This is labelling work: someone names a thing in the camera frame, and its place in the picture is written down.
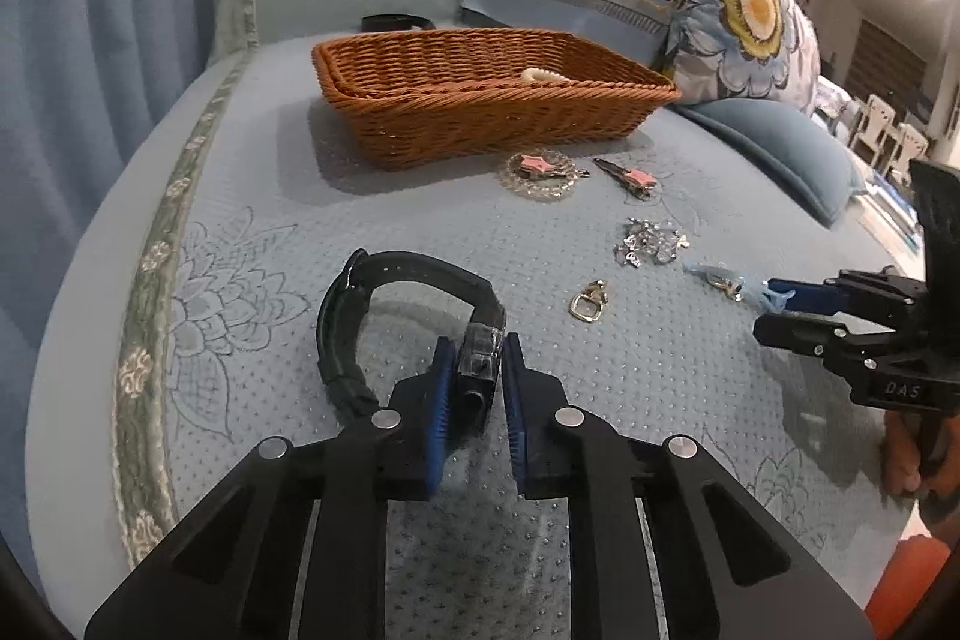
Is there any silver crystal chain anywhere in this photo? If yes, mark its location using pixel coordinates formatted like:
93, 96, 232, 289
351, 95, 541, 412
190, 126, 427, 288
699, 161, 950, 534
613, 217, 691, 268

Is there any person's right hand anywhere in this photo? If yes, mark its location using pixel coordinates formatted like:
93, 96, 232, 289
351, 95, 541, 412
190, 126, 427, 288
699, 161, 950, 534
879, 413, 960, 504

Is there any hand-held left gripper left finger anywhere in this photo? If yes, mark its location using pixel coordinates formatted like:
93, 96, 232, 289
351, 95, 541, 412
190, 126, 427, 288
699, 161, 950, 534
84, 335, 458, 640

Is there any black band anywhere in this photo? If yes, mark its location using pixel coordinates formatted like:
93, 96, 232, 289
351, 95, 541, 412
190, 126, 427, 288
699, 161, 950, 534
360, 12, 436, 34

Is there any blue curtain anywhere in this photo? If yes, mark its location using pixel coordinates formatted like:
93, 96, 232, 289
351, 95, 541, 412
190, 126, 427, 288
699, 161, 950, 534
0, 0, 226, 611

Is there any gold metal clasp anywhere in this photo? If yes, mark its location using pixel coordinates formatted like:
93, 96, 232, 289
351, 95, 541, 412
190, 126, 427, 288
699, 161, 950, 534
568, 281, 607, 323

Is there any pink hair clip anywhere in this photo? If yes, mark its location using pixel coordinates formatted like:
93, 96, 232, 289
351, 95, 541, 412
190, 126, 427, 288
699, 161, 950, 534
593, 157, 658, 200

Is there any white chair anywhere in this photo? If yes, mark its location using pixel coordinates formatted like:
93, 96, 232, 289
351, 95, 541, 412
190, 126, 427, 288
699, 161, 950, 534
851, 94, 931, 172

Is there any brown wicker basket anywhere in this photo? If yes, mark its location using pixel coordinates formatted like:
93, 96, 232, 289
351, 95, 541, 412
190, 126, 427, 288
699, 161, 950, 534
311, 29, 682, 172

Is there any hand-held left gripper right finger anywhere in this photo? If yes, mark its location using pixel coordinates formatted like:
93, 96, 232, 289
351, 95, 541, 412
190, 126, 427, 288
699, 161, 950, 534
501, 332, 877, 640

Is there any black wrist watch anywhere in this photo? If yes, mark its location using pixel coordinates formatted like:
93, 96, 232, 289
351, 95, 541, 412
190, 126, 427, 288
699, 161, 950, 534
316, 248, 509, 440

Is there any orange cloth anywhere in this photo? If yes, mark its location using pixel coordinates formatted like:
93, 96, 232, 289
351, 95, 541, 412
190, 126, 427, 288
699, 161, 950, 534
862, 533, 947, 620

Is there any pink star crystal bracelet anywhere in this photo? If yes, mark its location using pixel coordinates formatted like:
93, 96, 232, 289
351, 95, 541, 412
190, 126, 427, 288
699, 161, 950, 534
499, 151, 592, 203

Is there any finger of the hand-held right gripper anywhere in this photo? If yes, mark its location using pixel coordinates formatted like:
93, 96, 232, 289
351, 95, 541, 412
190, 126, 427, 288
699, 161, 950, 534
753, 310, 912, 390
762, 269, 927, 319

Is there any blue charm keychain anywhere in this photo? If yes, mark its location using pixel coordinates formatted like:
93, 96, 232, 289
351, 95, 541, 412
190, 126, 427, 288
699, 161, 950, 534
684, 263, 797, 313

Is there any blue quilted bedspread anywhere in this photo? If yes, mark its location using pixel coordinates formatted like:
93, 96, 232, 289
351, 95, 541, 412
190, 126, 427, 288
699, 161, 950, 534
26, 14, 931, 640

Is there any plain blue pillow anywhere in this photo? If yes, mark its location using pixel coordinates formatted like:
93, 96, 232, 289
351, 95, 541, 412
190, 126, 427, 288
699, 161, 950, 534
671, 98, 869, 229

